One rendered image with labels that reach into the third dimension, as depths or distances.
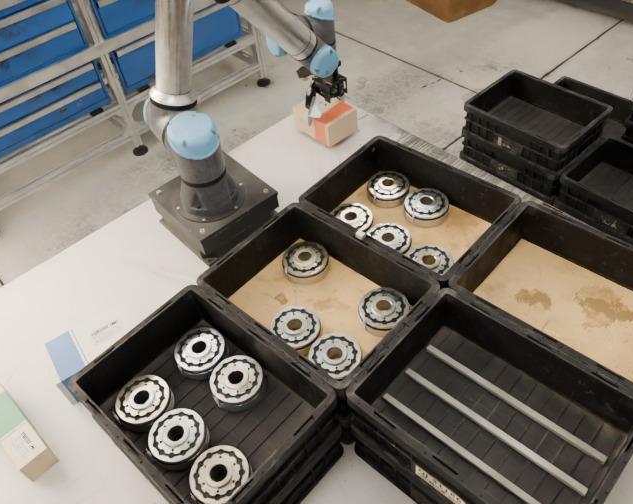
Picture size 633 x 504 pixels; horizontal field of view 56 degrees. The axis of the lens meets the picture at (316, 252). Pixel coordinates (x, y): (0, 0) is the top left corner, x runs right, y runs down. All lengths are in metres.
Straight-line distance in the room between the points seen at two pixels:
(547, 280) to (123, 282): 1.02
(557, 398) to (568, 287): 0.26
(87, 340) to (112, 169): 1.91
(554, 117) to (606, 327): 1.23
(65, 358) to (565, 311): 1.04
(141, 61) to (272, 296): 2.01
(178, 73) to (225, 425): 0.82
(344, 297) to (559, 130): 1.27
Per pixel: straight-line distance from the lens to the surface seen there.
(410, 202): 1.42
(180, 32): 1.46
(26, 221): 3.14
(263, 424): 1.13
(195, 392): 1.20
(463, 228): 1.40
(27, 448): 1.36
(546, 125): 2.32
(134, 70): 3.11
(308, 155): 1.83
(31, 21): 2.86
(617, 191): 2.28
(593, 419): 1.17
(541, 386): 1.18
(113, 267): 1.66
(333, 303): 1.26
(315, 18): 1.66
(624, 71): 3.67
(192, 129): 1.45
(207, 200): 1.52
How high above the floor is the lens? 1.82
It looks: 47 degrees down
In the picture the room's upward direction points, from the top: 9 degrees counter-clockwise
